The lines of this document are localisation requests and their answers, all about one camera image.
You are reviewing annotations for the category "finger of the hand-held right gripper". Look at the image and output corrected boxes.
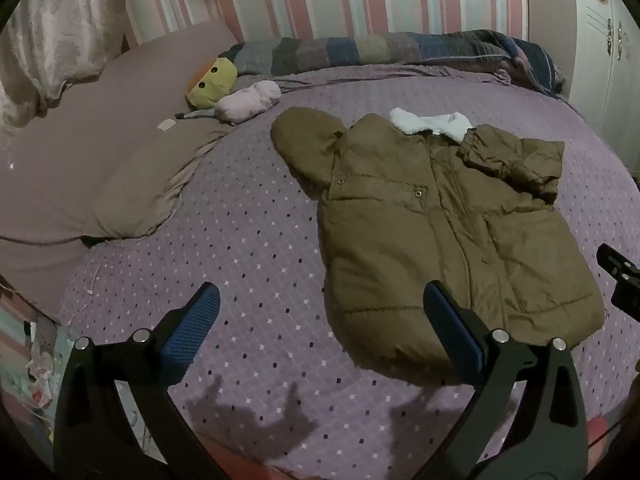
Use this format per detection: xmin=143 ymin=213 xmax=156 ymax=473
xmin=611 ymin=280 xmax=640 ymax=322
xmin=596 ymin=243 xmax=640 ymax=282

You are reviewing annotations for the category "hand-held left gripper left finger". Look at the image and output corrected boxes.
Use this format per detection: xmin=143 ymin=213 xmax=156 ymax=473
xmin=52 ymin=282 xmax=222 ymax=480

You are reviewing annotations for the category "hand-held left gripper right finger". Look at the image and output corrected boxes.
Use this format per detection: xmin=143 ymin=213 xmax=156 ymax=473
xmin=422 ymin=280 xmax=588 ymax=480

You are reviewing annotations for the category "olive jacket with fleece collar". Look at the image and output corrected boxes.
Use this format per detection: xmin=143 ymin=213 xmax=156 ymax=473
xmin=270 ymin=106 xmax=607 ymax=386

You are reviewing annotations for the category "tan pillow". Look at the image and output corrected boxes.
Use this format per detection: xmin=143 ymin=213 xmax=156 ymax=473
xmin=82 ymin=120 xmax=236 ymax=239

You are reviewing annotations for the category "pale floral cloth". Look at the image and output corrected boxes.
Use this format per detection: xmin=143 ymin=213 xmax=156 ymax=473
xmin=22 ymin=320 xmax=63 ymax=411

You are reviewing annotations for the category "white wardrobe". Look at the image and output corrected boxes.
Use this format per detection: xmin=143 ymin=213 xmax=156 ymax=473
xmin=567 ymin=0 xmax=640 ymax=126

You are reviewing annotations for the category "pink rolled cushion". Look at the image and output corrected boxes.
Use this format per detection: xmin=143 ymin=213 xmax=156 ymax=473
xmin=214 ymin=80 xmax=282 ymax=126

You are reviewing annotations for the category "large mauve pillow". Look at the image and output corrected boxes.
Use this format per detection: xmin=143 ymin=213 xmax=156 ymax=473
xmin=0 ymin=22 xmax=241 ymax=321

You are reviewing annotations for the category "yellow plush toy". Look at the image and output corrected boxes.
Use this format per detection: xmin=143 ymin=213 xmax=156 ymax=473
xmin=186 ymin=56 xmax=238 ymax=109

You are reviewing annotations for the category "patchwork quilt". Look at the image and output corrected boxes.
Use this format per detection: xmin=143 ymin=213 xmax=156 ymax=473
xmin=220 ymin=30 xmax=566 ymax=98

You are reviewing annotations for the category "white lace curtain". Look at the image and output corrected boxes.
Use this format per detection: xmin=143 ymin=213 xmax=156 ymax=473
xmin=0 ymin=0 xmax=138 ymax=136

